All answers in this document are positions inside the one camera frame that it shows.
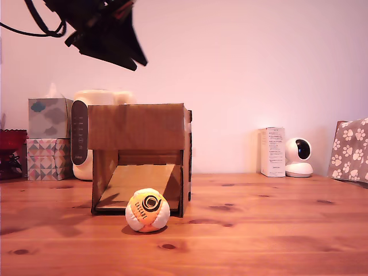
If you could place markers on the orange and white footbag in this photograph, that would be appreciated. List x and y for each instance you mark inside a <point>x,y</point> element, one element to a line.
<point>146,210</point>

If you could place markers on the cardboard dice tower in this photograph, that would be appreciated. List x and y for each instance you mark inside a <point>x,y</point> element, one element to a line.
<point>135,126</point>

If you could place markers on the cream appliance with dark panel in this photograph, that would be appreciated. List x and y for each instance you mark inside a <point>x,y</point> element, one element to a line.
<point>95,97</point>

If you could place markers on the white tissue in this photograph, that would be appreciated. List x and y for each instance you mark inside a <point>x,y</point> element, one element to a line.
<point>53,91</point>

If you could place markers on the cloud print tissue box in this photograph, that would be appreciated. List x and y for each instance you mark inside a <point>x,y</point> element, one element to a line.
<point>47,118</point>

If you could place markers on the geometric print tissue box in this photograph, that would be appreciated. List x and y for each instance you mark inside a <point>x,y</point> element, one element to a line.
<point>46,161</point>

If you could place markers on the red glass bowl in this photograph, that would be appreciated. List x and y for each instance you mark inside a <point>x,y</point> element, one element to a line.
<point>10,139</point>

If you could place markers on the white printed carton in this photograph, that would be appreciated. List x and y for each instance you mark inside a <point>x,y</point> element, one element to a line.
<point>273,152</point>

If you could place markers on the grey paw print cloth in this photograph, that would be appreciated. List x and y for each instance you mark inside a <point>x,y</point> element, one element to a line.
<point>349,149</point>

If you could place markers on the small white round camera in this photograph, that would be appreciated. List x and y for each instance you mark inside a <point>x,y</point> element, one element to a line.
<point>297,149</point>

